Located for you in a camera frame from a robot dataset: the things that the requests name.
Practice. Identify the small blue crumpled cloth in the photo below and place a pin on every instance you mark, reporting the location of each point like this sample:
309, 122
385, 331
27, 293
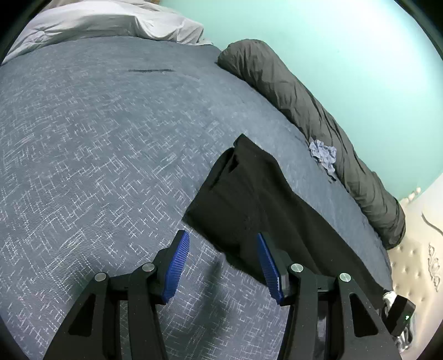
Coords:
325, 156

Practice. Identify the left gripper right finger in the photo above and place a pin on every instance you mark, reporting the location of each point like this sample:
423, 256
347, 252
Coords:
329, 317

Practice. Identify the dark grey rolled duvet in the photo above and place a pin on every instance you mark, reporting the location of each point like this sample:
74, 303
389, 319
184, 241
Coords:
255, 62

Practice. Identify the white black folded garment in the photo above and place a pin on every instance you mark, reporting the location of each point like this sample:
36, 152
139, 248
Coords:
403, 342

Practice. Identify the cream tufted headboard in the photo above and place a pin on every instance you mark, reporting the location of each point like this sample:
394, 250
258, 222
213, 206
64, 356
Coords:
417, 267

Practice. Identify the blue patterned bed sheet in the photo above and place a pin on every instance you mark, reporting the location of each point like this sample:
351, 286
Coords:
104, 143

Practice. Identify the light grey blanket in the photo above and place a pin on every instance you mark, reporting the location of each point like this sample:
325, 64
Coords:
73, 20

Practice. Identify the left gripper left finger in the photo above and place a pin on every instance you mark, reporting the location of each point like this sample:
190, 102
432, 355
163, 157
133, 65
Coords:
91, 329

